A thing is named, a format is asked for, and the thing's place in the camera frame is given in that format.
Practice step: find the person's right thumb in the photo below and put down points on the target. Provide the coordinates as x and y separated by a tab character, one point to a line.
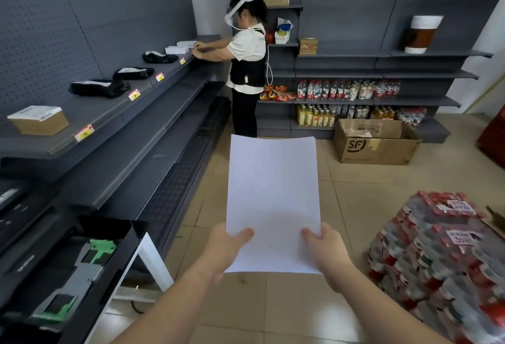
312	238

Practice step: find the black vest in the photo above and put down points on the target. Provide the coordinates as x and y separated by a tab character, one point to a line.
248	69

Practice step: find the small taped cardboard box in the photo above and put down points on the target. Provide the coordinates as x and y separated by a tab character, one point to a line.
308	46

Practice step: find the person's right forearm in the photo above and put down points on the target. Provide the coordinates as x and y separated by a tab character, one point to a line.
378	312

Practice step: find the long gray pegboard shelving unit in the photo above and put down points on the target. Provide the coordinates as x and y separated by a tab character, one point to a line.
118	126

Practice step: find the large white brown cup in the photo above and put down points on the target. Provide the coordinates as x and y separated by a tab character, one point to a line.
421	34

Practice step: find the row of yellow juice bottles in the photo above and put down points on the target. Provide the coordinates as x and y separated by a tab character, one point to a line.
315	117

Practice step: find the row of mixed drink bottles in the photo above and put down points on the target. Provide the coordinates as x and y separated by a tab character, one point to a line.
382	114

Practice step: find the row of red-label water bottles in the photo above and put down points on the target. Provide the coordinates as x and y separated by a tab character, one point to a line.
347	90

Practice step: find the dark red cabinet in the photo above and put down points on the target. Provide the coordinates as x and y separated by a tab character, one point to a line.
494	134

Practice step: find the black printer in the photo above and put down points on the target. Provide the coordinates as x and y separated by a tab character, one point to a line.
59	268

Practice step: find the person's left thumb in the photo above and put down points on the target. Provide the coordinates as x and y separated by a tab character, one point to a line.
241	237

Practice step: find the white head-mounted headset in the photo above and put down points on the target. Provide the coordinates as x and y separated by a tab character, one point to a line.
240	2

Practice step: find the large open cardboard box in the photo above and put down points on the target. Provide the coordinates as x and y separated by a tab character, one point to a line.
374	148

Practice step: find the gray shelving unit with drinks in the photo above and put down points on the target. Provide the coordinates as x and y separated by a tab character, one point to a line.
355	40

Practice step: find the cardboard box with white label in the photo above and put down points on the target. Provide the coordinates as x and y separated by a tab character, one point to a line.
39	121

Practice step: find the person's right hand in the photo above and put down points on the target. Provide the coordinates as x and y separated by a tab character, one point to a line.
331	257

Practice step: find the stack of bottled water packs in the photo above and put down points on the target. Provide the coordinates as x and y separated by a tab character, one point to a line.
442	268

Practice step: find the small white box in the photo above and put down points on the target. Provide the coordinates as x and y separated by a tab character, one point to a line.
186	44
176	50

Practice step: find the person's left hand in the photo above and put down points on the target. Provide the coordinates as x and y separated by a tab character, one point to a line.
217	249

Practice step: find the pile of red snack packets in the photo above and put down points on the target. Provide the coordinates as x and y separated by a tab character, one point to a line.
278	94

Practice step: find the white table frame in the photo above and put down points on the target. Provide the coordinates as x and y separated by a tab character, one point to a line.
152	265

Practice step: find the white basket with packets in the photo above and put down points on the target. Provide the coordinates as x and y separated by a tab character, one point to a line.
283	34

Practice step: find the black pouch with white label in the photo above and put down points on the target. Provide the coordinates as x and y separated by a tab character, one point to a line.
100	88
134	73
159	57

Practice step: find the white paper sheet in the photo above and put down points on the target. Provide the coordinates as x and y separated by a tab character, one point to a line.
273	197

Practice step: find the person's left forearm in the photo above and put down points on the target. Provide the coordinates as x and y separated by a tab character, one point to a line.
169	312

